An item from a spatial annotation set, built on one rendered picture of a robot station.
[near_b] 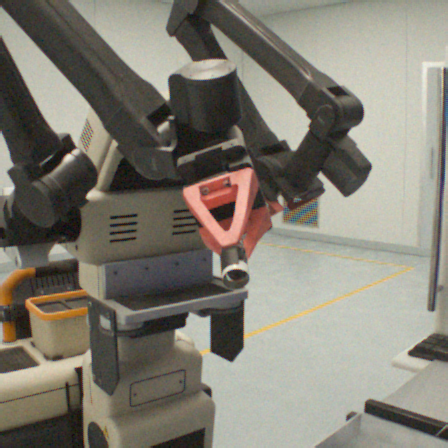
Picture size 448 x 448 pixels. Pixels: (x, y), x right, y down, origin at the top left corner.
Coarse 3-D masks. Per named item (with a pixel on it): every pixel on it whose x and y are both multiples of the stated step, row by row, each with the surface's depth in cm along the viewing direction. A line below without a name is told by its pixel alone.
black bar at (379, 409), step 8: (368, 400) 84; (368, 408) 84; (376, 408) 83; (384, 408) 82; (392, 408) 82; (400, 408) 81; (376, 416) 83; (384, 416) 82; (392, 416) 81; (400, 416) 80; (408, 416) 79; (416, 416) 79; (424, 416) 78; (400, 424) 80; (408, 424) 79; (416, 424) 78; (424, 424) 77; (432, 424) 76; (440, 424) 76; (432, 432) 76
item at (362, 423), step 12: (360, 420) 77; (372, 420) 76; (384, 420) 75; (336, 432) 72; (348, 432) 75; (360, 432) 78; (372, 432) 76; (384, 432) 75; (396, 432) 73; (408, 432) 72; (420, 432) 71; (324, 444) 71; (336, 444) 73; (348, 444) 75; (360, 444) 75; (372, 444) 75; (384, 444) 74; (396, 444) 74; (408, 444) 72; (420, 444) 71; (432, 444) 70; (444, 444) 69
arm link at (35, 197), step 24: (0, 48) 68; (0, 72) 69; (0, 96) 69; (24, 96) 71; (0, 120) 72; (24, 120) 72; (24, 144) 72; (48, 144) 74; (72, 144) 79; (24, 168) 72; (24, 192) 75; (48, 192) 73; (48, 216) 75
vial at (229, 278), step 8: (240, 240) 47; (224, 248) 46; (240, 248) 46; (240, 256) 45; (240, 264) 44; (224, 272) 44; (232, 272) 43; (240, 272) 44; (248, 272) 44; (224, 280) 44; (232, 280) 44; (240, 280) 44; (248, 280) 44; (232, 288) 44; (240, 288) 44
